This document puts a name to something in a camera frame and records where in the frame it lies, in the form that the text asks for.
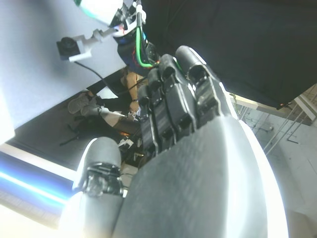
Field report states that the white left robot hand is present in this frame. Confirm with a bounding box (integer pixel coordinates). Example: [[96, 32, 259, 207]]
[[58, 45, 290, 238]]

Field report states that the white cabinet door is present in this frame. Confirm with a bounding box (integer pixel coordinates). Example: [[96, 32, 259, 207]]
[[0, 84, 16, 147]]

